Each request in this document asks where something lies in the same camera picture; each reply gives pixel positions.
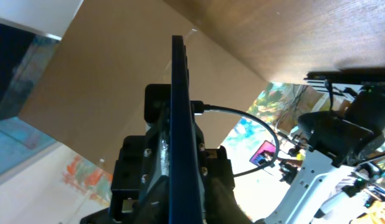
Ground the blue Galaxy smartphone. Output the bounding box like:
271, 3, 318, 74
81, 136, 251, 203
169, 35, 202, 224

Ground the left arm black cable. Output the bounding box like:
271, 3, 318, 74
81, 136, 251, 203
191, 100, 280, 178

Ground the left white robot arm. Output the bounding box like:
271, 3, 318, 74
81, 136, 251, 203
82, 68, 385, 224

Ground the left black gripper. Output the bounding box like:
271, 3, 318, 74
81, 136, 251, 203
80, 83, 252, 224

